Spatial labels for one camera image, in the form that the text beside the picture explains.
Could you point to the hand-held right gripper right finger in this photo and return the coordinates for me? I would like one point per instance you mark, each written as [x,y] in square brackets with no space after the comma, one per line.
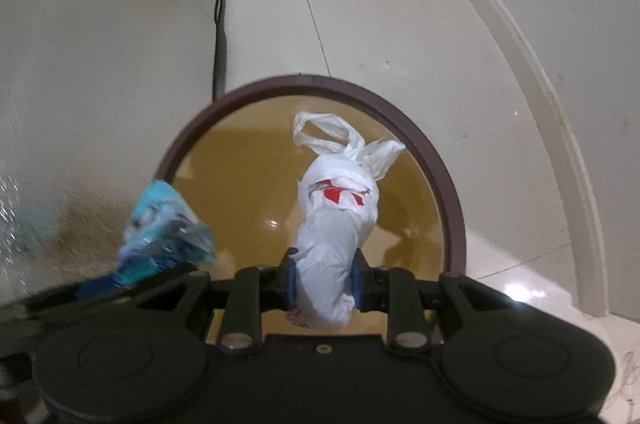
[358,280]

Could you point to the brown round trash bin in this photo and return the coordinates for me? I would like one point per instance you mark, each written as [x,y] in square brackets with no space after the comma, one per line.
[310,82]

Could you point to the cream baseboard strip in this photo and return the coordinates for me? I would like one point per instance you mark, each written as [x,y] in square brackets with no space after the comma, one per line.
[540,68]

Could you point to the white plastic bag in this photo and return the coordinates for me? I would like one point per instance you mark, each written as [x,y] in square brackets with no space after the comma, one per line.
[330,224]

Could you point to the blue plastic wrapper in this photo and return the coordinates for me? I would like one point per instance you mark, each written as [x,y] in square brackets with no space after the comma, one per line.
[160,229]

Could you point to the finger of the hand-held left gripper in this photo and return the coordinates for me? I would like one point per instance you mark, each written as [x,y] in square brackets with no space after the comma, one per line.
[95,290]

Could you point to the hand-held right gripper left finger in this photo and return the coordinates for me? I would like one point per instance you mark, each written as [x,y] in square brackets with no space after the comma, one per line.
[289,280]

